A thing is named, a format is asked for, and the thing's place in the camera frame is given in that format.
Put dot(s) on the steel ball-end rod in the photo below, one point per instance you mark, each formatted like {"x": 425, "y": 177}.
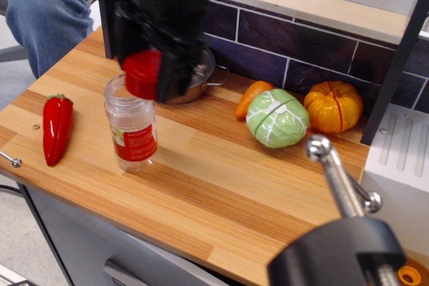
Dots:
{"x": 16, "y": 162}

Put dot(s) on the green toy cabbage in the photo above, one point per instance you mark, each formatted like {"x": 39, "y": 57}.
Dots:
{"x": 277, "y": 119}

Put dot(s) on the white dish drainer sink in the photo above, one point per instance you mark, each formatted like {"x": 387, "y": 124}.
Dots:
{"x": 397, "y": 169}

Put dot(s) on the orange toy pumpkin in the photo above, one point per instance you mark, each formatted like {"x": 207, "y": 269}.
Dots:
{"x": 334, "y": 106}

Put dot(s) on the orange plastic knob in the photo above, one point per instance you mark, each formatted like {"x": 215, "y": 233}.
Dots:
{"x": 409, "y": 276}

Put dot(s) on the red plastic cap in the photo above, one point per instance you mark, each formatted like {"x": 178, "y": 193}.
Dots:
{"x": 141, "y": 73}

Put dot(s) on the red toy chili pepper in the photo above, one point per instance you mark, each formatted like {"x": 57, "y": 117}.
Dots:
{"x": 57, "y": 122}

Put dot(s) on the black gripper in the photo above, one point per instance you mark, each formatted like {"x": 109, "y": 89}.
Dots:
{"x": 173, "y": 27}

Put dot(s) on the black clamp with steel screw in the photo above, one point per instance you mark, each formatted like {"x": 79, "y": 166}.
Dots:
{"x": 353, "y": 250}

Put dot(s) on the orange toy carrot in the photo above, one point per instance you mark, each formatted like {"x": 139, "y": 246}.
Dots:
{"x": 250, "y": 94}

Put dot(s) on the small steel pot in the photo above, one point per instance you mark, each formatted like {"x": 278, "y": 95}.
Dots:
{"x": 201, "y": 82}

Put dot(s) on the person leg in blue jeans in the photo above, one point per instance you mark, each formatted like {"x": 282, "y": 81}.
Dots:
{"x": 48, "y": 29}

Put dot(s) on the clear plastic jar red label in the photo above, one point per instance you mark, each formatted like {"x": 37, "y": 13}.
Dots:
{"x": 132, "y": 125}

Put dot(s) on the grey cabinet drawer handle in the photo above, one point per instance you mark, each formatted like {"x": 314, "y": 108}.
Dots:
{"x": 117, "y": 275}

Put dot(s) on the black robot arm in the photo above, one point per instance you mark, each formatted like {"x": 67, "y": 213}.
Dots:
{"x": 159, "y": 45}

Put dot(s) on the dark shelf frame with backsplash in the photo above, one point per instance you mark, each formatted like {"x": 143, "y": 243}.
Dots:
{"x": 266, "y": 41}

